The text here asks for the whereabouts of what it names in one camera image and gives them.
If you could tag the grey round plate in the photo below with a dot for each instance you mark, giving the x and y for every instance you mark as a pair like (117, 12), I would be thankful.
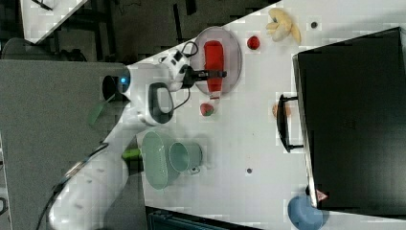
(231, 53)

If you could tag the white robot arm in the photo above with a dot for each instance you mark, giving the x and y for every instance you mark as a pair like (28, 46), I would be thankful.
(88, 190)

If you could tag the silver black toaster oven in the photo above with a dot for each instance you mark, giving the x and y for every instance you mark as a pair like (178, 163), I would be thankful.
(351, 97)

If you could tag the blue plastic cup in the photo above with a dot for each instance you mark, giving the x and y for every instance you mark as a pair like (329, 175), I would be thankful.
(303, 215)

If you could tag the red plush ketchup bottle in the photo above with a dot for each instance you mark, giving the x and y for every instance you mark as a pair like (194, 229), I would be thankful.
(214, 61)

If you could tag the yellow plush banana toy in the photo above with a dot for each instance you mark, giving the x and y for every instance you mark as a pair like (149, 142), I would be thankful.
(282, 26)

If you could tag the small red strawberry toy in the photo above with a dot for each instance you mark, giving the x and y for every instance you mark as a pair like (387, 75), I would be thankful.
(253, 43)

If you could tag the large red strawberry toy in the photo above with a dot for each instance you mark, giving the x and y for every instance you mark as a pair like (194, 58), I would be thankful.
(206, 109)

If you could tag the green plastic mug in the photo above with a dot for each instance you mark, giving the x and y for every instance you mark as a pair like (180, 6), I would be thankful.
(185, 157)

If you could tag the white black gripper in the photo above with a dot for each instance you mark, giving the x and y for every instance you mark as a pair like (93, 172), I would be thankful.
(180, 72)

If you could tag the green pepper toy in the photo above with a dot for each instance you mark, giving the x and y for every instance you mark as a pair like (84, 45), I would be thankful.
(132, 155)

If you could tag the orange slice toy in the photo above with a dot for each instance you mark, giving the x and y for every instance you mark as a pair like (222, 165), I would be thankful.
(275, 108)

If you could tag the green perforated colander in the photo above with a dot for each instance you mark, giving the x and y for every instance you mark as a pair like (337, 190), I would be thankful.
(155, 150)

